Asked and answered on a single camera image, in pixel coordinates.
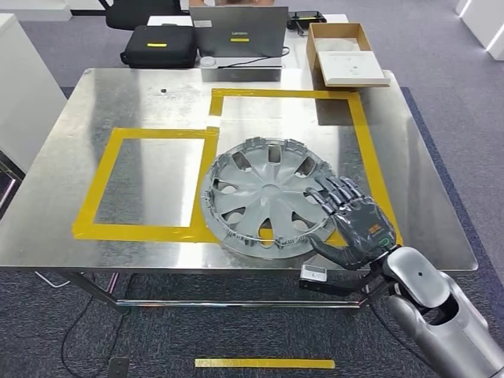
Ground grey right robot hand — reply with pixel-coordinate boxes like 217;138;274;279
304;175;397;272

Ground grey plastic hubcap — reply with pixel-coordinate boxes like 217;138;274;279
199;136;344;261

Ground steel workbench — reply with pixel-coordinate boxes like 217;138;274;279
0;66;480;315

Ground flat white box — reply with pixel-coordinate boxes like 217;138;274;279
315;50;391;88

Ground open cardboard box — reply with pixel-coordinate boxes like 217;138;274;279
306;21;373;80

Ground white desk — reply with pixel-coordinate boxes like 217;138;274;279
146;13;350;72

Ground grey rectangular device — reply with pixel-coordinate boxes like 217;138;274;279
199;55;284;83

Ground black handheld controller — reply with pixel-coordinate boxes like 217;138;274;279
286;10;328;36

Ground white platform blocks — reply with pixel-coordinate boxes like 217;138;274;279
456;0;504;62

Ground grey laptop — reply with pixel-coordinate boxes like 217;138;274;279
189;6;290;59

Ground black carrying case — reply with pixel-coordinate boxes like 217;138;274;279
119;23;199;70

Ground black robot foot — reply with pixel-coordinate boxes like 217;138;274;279
106;357;131;378

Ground black chair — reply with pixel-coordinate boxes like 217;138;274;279
98;0;189;32

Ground steel side table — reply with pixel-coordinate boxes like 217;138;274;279
0;150;27;223

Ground large yellow tape frame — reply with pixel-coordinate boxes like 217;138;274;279
208;87;405;250

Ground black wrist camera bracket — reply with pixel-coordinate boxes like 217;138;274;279
298;271;389;309

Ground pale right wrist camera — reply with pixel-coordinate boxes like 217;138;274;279
300;264;328;284

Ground small yellow tape frame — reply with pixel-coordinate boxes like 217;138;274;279
72;126;220;245

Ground black floor cable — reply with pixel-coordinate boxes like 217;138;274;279
60;273;137;378

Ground white floor cable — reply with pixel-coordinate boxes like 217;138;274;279
35;271;72;290

